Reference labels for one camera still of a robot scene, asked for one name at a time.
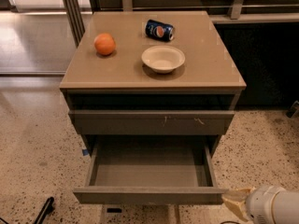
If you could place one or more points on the yellow foam covered gripper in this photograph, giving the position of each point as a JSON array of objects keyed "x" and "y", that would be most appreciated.
[{"x": 259, "y": 203}]

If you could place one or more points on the grey drawer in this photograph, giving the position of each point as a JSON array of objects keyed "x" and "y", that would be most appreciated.
[
  {"x": 126, "y": 122},
  {"x": 150, "y": 170}
]

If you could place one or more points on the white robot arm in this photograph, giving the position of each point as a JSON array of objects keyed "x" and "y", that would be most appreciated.
[{"x": 264, "y": 205}]

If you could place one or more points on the grey drawer cabinet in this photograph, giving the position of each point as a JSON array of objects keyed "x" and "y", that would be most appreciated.
[{"x": 208, "y": 80}]

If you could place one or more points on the grey top drawer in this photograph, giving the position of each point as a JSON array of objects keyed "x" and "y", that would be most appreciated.
[{"x": 126, "y": 122}]

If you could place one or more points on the dark object at right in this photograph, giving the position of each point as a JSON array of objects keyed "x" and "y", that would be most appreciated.
[{"x": 293, "y": 110}]

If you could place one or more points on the black tape mark on floor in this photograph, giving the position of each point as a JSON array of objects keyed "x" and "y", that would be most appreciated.
[{"x": 114, "y": 210}]

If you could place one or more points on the blue tape piece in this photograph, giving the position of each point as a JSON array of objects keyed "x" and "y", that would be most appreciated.
[{"x": 85, "y": 152}]

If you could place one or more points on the white paper bowl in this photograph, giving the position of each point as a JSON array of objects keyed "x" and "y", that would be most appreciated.
[{"x": 163, "y": 59}]

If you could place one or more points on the black object on floor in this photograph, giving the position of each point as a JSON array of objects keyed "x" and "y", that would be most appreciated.
[{"x": 45, "y": 210}]

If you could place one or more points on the blue pepsi can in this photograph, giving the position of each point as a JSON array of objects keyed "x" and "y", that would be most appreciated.
[{"x": 159, "y": 30}]

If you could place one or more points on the orange fruit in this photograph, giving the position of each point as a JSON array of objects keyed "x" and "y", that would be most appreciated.
[{"x": 104, "y": 44}]

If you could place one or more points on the metal railing frame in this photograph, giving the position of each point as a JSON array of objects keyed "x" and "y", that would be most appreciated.
[{"x": 220, "y": 11}]

